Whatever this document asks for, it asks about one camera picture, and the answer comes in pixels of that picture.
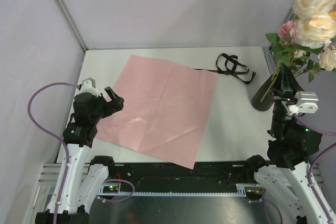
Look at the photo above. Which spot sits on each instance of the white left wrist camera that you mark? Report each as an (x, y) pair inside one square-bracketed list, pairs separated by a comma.
[(89, 86)]

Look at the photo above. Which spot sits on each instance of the black gold-lettered ribbon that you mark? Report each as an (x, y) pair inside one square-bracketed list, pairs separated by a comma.
[(232, 68)]

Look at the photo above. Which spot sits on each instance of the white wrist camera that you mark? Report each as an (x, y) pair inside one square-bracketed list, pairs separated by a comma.
[(306, 102), (89, 86)]

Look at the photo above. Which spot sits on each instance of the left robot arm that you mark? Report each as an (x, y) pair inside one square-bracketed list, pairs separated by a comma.
[(73, 195)]

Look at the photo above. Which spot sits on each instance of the pink rose stem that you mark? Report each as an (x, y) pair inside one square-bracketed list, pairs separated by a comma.
[(283, 45)]

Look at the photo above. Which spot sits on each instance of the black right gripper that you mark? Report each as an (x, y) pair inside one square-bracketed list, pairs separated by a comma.
[(288, 85)]

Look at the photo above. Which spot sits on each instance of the white rose stem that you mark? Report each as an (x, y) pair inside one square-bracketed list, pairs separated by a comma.
[(313, 24)]

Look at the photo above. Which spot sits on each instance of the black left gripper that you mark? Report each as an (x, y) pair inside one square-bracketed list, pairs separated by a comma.
[(114, 105)]

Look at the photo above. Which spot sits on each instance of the dark cylindrical vase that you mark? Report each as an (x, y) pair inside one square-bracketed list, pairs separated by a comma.
[(263, 99)]

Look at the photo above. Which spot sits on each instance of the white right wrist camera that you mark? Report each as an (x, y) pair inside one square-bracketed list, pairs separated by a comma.
[(306, 102)]

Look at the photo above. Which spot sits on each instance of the pink wrapping paper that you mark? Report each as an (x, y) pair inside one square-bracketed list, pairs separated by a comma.
[(166, 106)]

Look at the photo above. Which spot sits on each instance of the yellow flower bunch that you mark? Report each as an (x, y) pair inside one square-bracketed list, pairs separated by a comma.
[(333, 14)]

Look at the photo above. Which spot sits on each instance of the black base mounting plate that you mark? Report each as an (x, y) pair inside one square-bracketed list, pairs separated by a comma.
[(168, 178)]

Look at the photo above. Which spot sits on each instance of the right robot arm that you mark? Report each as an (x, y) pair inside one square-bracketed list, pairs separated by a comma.
[(288, 175)]

